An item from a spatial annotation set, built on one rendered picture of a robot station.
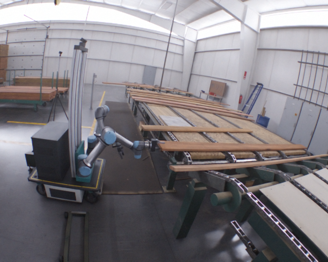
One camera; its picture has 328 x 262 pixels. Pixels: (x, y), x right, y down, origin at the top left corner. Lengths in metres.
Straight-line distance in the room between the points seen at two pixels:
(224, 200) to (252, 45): 9.06
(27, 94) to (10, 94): 0.74
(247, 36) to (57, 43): 13.75
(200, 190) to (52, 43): 15.30
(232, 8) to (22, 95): 9.49
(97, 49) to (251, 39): 11.26
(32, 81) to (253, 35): 11.61
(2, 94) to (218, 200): 6.52
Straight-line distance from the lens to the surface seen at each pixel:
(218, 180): 1.25
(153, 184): 2.64
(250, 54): 9.57
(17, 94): 6.23
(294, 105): 7.16
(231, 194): 1.22
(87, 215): 2.06
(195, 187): 1.49
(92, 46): 14.78
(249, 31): 9.69
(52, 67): 15.51
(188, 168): 1.34
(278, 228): 1.00
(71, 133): 1.85
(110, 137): 1.56
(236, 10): 9.40
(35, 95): 5.87
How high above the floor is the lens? 1.61
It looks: 19 degrees down
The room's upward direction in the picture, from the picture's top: 11 degrees clockwise
